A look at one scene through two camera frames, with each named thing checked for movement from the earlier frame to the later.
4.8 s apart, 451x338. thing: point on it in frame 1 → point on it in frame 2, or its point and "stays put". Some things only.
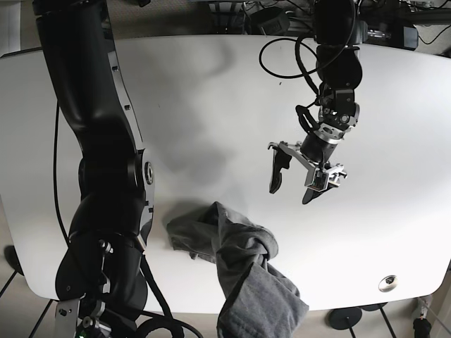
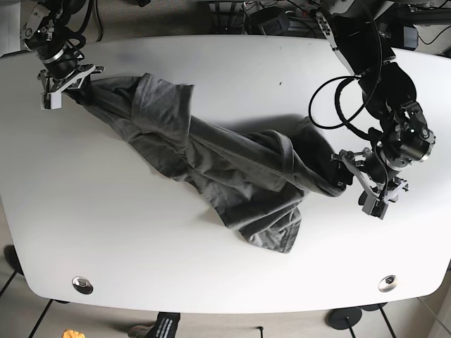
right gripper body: [320, 174] → [378, 197]
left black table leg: [41, 319] stays put
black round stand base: [344, 318] stays put
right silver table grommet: [387, 283] stays put
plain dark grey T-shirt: [255, 299] → [252, 185]
